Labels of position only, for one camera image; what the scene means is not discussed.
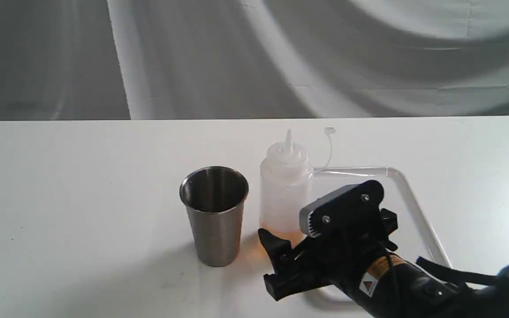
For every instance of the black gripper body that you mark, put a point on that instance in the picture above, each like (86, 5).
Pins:
(349, 250)

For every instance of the black gripper finger with grey pad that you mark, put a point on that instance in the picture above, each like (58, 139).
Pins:
(354, 207)

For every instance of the stainless steel cup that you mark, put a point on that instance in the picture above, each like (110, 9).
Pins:
(214, 200)

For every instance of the translucent squeeze bottle amber liquid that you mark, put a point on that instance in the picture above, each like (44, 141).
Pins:
(286, 176)

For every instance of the grey fabric backdrop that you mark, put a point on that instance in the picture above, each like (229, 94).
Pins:
(248, 59)

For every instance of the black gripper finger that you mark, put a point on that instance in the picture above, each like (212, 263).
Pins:
(295, 268)

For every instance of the white plastic tray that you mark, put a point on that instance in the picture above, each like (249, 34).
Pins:
(415, 235)

